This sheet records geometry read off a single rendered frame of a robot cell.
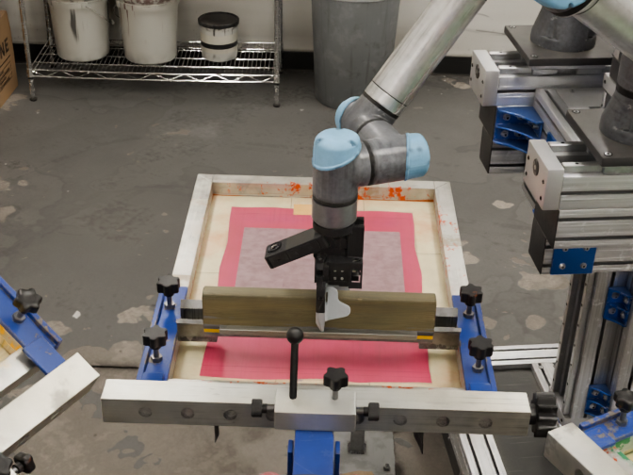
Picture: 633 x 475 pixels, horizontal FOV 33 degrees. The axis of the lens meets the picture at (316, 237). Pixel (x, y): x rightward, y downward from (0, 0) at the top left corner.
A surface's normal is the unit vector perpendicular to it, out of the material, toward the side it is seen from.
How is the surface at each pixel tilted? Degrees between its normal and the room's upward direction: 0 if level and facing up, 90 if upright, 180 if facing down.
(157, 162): 0
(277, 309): 90
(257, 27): 90
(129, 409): 90
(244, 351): 0
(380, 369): 0
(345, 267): 90
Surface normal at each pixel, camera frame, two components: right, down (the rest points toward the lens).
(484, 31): -0.02, 0.51
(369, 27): 0.31, 0.54
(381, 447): 0.02, -0.86
